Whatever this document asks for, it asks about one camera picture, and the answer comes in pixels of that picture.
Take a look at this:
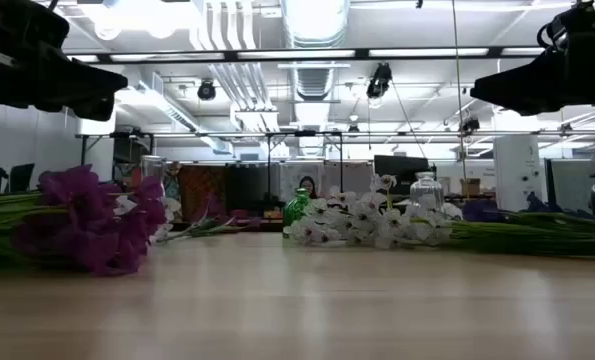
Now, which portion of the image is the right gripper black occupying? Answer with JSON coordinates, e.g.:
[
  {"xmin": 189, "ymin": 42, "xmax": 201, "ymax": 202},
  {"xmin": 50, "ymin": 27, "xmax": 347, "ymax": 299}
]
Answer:
[{"xmin": 469, "ymin": 0, "xmax": 595, "ymax": 117}]

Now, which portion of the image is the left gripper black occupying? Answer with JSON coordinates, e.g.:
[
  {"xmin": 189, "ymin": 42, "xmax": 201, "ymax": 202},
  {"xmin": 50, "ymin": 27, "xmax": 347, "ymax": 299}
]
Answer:
[{"xmin": 0, "ymin": 0, "xmax": 129, "ymax": 123}]

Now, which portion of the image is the white artificial flower bunch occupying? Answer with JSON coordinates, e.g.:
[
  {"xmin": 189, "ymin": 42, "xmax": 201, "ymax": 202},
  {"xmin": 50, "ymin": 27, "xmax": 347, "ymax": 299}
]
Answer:
[
  {"xmin": 114, "ymin": 193, "xmax": 184, "ymax": 245},
  {"xmin": 282, "ymin": 197, "xmax": 595, "ymax": 260},
  {"xmin": 321, "ymin": 172, "xmax": 595, "ymax": 251}
]

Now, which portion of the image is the tall clear glass vase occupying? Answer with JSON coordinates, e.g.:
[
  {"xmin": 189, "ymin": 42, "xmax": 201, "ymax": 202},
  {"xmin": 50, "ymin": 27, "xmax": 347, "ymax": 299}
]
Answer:
[{"xmin": 139, "ymin": 154, "xmax": 169, "ymax": 201}]

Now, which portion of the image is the ribbed clear glass vase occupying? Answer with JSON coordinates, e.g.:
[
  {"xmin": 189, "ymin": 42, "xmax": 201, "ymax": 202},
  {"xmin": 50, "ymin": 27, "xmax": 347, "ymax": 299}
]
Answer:
[{"xmin": 408, "ymin": 171, "xmax": 446, "ymax": 217}]

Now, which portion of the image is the green glass vase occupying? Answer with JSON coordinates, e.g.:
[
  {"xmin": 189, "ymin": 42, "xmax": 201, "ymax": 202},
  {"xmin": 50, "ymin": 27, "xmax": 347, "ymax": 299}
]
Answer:
[{"xmin": 282, "ymin": 187, "xmax": 312, "ymax": 227}]

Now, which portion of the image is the white tower appliance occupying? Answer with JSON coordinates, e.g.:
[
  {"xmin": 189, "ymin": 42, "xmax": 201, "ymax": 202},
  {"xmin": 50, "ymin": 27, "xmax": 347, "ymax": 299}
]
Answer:
[{"xmin": 493, "ymin": 133, "xmax": 542, "ymax": 214}]

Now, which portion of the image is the multicoloured patterned cloth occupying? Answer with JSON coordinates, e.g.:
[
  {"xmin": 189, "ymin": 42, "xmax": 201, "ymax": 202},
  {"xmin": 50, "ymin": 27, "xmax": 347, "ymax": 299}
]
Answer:
[{"xmin": 112, "ymin": 162, "xmax": 143, "ymax": 196}]

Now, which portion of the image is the small black monitor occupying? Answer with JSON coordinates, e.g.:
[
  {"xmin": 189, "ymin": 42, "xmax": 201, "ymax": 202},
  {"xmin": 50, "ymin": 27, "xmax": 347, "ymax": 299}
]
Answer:
[{"xmin": 4, "ymin": 162, "xmax": 36, "ymax": 196}]

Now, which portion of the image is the grey partition panel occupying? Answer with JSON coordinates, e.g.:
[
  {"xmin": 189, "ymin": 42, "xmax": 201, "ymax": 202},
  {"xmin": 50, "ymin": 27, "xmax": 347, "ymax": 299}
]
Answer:
[{"xmin": 544, "ymin": 158, "xmax": 595, "ymax": 214}]

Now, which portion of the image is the cardboard box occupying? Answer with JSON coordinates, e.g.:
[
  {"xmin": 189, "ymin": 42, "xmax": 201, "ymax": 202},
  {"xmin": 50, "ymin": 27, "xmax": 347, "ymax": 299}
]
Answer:
[{"xmin": 459, "ymin": 177, "xmax": 483, "ymax": 198}]

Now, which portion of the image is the orange mandala patterned cloth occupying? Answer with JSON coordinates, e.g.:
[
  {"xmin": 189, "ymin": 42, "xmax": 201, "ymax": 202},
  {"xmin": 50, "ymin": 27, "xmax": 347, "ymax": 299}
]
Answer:
[{"xmin": 176, "ymin": 164, "xmax": 228, "ymax": 224}]

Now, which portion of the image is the large black monitor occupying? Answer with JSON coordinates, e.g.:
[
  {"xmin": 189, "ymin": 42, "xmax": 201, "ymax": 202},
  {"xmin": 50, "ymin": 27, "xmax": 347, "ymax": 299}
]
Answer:
[{"xmin": 373, "ymin": 154, "xmax": 431, "ymax": 197}]

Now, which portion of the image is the black partition panel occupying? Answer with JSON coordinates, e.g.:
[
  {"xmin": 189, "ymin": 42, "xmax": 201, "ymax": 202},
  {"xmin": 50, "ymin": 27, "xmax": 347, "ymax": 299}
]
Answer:
[{"xmin": 225, "ymin": 163, "xmax": 281, "ymax": 217}]

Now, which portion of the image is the black overhead light bar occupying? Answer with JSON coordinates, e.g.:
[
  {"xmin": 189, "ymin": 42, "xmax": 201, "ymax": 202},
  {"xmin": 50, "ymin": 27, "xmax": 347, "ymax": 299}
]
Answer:
[{"xmin": 61, "ymin": 46, "xmax": 548, "ymax": 65}]

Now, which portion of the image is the person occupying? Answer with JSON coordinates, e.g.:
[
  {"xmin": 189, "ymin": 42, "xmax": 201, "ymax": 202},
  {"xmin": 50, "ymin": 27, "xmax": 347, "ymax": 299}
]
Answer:
[{"xmin": 298, "ymin": 175, "xmax": 319, "ymax": 200}]

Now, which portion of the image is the thin hanging cable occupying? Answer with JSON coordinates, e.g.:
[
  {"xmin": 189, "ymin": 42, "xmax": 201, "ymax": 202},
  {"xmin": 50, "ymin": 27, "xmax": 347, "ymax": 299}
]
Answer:
[{"xmin": 449, "ymin": 0, "xmax": 469, "ymax": 221}]

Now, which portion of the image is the black ceiling dome camera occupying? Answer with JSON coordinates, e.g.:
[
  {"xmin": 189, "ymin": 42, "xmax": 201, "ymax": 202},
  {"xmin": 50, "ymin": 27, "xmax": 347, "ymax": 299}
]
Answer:
[{"xmin": 197, "ymin": 79, "xmax": 218, "ymax": 102}]

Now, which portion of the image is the black background rig frame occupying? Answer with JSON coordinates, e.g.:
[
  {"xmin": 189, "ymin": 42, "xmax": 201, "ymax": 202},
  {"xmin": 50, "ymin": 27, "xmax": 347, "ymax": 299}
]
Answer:
[{"xmin": 75, "ymin": 129, "xmax": 346, "ymax": 221}]

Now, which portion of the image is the silver round air duct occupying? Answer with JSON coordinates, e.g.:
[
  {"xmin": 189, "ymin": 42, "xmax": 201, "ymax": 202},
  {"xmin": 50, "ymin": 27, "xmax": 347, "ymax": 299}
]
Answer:
[{"xmin": 280, "ymin": 0, "xmax": 352, "ymax": 156}]

